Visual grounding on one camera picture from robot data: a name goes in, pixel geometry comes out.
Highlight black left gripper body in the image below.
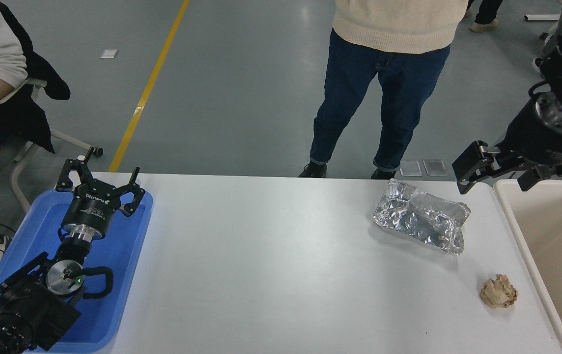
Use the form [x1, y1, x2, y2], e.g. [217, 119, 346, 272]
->
[62, 181, 124, 233]

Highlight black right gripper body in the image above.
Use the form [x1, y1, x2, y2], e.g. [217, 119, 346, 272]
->
[497, 100, 562, 167]

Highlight clear rectangular floor plate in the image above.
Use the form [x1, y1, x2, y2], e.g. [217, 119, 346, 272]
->
[423, 159, 449, 177]
[399, 159, 423, 177]

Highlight walking person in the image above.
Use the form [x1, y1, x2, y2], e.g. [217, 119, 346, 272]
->
[465, 0, 504, 33]

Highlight blue plastic tray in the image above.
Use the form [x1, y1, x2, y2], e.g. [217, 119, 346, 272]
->
[0, 188, 154, 353]

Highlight foil plate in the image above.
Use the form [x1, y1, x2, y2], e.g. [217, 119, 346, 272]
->
[372, 178, 472, 255]

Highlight large pale bin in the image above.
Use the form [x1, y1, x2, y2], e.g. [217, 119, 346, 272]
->
[493, 178, 562, 354]

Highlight standing person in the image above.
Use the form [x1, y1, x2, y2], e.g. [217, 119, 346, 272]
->
[298, 0, 469, 179]

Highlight crumpled tan paper ball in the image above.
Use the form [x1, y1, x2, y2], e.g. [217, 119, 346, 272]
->
[480, 274, 518, 309]

